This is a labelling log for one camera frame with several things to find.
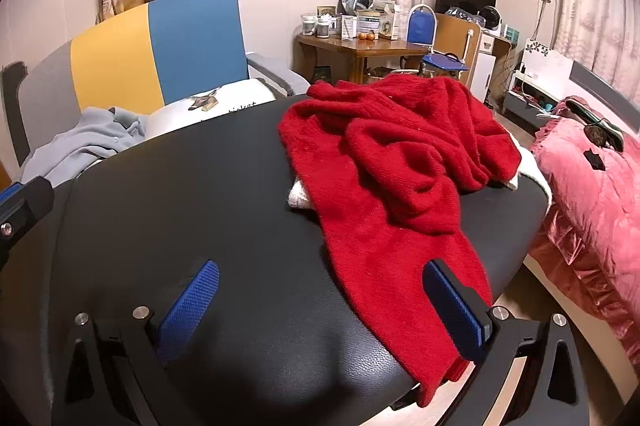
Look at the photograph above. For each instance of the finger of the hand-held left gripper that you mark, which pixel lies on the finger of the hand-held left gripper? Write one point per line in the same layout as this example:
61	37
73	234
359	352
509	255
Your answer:
27	203

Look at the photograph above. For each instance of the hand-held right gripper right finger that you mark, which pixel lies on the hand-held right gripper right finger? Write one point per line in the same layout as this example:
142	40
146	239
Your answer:
452	311

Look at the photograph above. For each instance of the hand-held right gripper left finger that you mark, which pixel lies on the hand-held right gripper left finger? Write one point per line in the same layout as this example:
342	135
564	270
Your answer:
192	306

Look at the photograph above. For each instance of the white knit sweater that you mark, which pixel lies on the white knit sweater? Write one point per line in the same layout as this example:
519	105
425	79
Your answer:
300	196

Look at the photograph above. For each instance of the red knit sweater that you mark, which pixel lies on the red knit sweater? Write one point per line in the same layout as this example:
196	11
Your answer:
390	166

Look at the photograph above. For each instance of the light blue garment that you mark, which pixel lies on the light blue garment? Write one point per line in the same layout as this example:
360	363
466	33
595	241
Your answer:
75	141

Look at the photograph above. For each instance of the pink quilt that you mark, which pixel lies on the pink quilt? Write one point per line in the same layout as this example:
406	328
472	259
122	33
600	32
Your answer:
595	216

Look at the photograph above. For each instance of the white printed pillow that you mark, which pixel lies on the white printed pillow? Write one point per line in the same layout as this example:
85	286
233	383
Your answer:
235	98

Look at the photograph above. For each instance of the grey yellow blue sofa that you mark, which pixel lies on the grey yellow blue sofa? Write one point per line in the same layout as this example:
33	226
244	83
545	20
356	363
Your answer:
195	41

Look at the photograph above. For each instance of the white desk cabinet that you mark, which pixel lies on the white desk cabinet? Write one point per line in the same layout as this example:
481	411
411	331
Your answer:
482	76

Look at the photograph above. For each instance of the white floral side cabinet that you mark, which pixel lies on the white floral side cabinet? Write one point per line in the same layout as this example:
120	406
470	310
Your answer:
547	66

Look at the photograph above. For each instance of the wooden cabinet panel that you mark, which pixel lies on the wooden cabinet panel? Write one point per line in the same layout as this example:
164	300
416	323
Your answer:
450	36

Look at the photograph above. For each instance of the wooden desk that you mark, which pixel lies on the wooden desk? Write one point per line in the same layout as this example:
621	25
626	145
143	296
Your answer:
350	48

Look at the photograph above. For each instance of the blue folding chair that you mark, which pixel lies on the blue folding chair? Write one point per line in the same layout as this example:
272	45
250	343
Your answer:
420	28

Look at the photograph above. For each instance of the white carton box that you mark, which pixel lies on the white carton box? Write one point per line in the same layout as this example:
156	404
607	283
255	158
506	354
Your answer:
387	26

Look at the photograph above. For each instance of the black small fan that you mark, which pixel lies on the black small fan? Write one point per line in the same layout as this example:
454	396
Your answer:
490	17

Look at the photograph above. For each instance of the glass jar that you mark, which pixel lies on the glass jar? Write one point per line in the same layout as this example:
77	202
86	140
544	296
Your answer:
306	25
322	26

